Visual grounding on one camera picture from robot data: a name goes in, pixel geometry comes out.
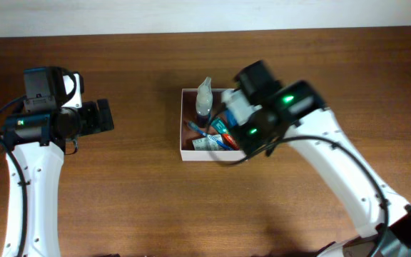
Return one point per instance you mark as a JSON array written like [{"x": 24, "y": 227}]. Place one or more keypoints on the green white small tube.
[{"x": 205, "y": 144}]

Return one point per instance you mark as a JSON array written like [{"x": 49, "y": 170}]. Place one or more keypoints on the blue white toothbrush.
[{"x": 192, "y": 126}]

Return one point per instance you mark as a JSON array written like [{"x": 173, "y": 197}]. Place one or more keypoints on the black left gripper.
[{"x": 103, "y": 115}]

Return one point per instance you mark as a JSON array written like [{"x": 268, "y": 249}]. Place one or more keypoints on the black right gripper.
[{"x": 245, "y": 143}]

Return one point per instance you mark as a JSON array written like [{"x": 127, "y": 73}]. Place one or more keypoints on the teal white toothpaste tube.
[{"x": 219, "y": 125}]

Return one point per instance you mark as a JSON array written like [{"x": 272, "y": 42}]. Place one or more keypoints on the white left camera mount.
[{"x": 76, "y": 88}]

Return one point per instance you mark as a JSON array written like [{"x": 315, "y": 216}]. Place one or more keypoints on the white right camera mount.
[{"x": 237, "y": 103}]

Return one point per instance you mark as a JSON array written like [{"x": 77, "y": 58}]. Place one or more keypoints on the clear spray bottle purple liquid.
[{"x": 204, "y": 102}]

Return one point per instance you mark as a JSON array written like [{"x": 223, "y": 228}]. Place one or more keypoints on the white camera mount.
[
  {"x": 237, "y": 103},
  {"x": 76, "y": 88}
]

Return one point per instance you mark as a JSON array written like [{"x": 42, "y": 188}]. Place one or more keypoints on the white cardboard box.
[{"x": 186, "y": 136}]

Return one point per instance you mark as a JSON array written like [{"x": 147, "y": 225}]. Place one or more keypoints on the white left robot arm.
[{"x": 34, "y": 144}]

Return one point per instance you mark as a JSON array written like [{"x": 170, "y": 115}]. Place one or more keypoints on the blue disposable razor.
[{"x": 231, "y": 121}]

